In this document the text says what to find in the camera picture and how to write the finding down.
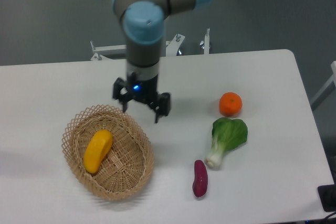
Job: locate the green bok choy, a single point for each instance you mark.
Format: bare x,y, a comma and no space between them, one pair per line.
227,135

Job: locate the yellow mango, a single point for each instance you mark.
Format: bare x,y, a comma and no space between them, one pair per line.
97,149

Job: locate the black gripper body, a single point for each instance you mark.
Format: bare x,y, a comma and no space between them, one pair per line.
143,91

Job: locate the purple sweet potato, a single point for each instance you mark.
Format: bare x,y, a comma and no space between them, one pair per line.
200,182

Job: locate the woven wicker basket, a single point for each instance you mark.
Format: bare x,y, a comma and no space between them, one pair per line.
127,166

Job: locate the white furniture frame right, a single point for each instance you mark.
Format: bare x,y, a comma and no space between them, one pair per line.
327,88

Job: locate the black device at table edge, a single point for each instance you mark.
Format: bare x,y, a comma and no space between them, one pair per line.
327,197

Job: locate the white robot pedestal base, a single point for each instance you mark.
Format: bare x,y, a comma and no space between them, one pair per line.
172,48

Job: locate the orange mandarin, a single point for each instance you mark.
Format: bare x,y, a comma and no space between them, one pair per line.
230,104

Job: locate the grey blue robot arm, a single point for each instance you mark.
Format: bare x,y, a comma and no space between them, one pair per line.
142,23

